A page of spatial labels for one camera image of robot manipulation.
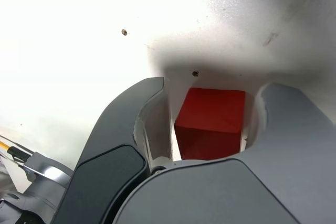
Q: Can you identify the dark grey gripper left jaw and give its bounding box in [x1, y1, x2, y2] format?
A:
[51, 76, 174, 224]

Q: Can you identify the red cube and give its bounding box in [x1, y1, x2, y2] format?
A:
[174, 87, 247, 161]

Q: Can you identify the yellow cable with black plug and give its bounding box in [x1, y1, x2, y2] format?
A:
[0, 140, 27, 162]

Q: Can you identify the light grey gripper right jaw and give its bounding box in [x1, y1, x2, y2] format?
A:
[112, 82, 336, 224]

